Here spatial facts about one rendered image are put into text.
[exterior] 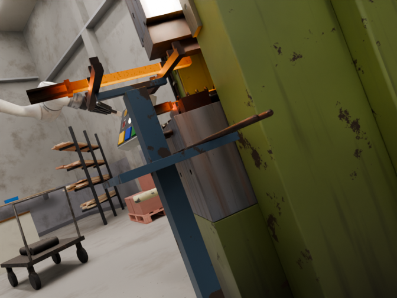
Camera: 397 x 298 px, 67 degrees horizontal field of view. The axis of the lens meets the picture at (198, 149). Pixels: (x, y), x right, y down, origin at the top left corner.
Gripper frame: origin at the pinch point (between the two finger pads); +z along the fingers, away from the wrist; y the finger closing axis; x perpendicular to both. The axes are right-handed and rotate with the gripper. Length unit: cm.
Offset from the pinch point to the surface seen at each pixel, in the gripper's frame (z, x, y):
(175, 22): 1, 25, 59
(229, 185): 27, -48, 69
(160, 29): -5, 20, 56
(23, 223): 25, -42, -471
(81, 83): -38, -33, 82
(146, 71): -22, -25, 87
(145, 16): -13, 21, 58
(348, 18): 36, 6, 119
